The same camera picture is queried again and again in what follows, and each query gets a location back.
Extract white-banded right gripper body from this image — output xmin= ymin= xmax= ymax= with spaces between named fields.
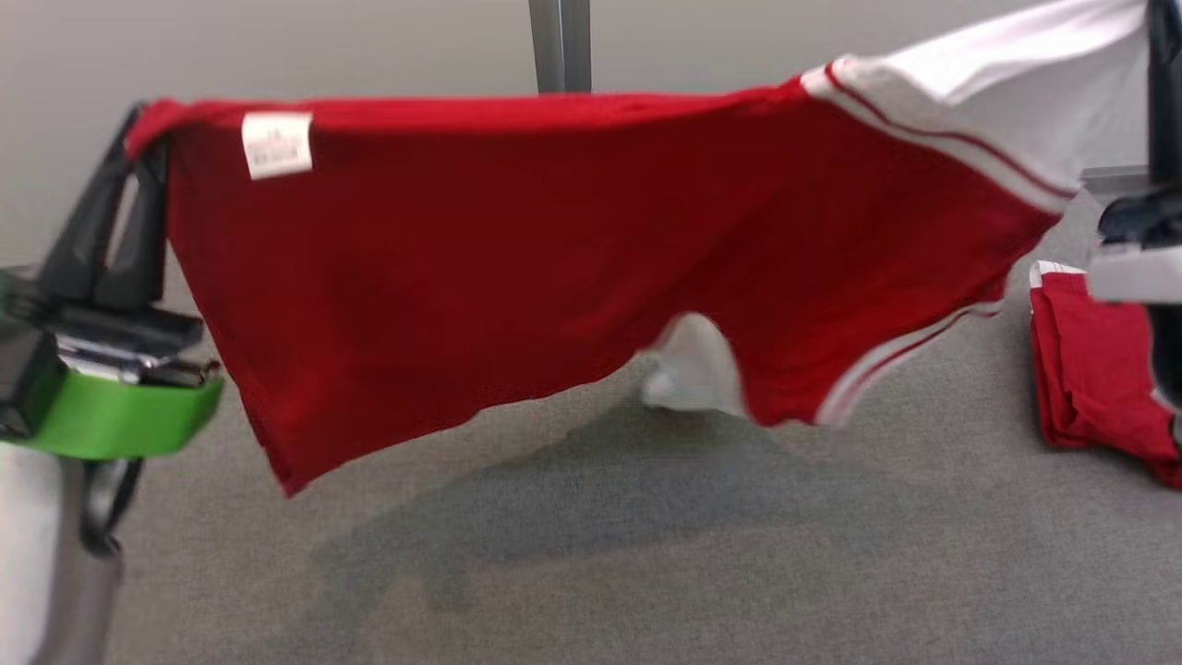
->
xmin=1087 ymin=187 xmax=1182 ymax=305

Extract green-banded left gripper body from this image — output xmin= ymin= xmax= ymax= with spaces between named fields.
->
xmin=0 ymin=271 xmax=225 ymax=461

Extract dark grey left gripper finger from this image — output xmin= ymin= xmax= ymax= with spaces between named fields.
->
xmin=37 ymin=106 xmax=141 ymax=307
xmin=97 ymin=146 xmax=172 ymax=311

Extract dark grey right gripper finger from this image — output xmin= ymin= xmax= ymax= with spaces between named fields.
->
xmin=1148 ymin=0 xmax=1182 ymax=187

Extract red Bulls shorts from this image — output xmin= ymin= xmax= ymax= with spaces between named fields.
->
xmin=1027 ymin=260 xmax=1182 ymax=491

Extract red white-striped sports jersey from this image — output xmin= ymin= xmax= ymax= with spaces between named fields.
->
xmin=124 ymin=0 xmax=1152 ymax=500

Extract grey floor sill strip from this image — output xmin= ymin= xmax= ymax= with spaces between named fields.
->
xmin=1079 ymin=165 xmax=1152 ymax=200

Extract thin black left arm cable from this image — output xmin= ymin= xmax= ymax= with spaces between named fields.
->
xmin=79 ymin=456 xmax=146 ymax=559

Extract grey metal partition post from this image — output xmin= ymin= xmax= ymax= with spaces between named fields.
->
xmin=527 ymin=0 xmax=593 ymax=95

